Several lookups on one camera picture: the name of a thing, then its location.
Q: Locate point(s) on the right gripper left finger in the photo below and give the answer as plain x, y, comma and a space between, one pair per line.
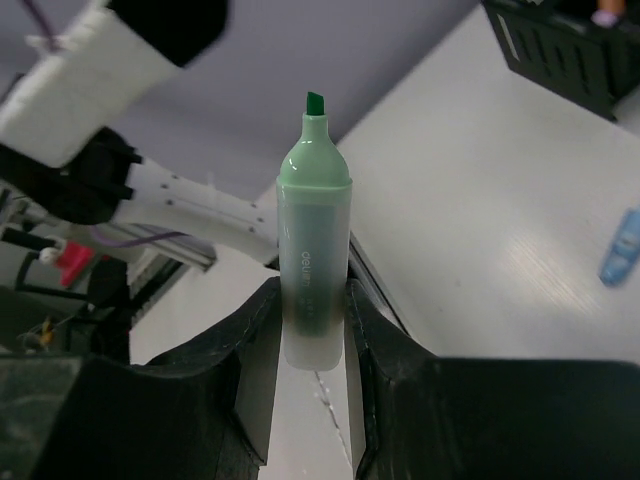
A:
202, 410

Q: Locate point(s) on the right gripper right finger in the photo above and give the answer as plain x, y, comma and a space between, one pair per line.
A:
414, 415

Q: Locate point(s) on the green highlighter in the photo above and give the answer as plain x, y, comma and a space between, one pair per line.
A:
314, 193

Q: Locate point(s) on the purple highlighter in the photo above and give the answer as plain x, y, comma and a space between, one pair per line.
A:
604, 18

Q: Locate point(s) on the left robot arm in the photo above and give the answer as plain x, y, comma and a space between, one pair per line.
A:
58, 148

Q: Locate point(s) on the blue highlighter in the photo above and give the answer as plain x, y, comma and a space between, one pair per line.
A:
623, 252

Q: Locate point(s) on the black slotted organizer box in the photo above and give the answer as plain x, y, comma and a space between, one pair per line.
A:
556, 45

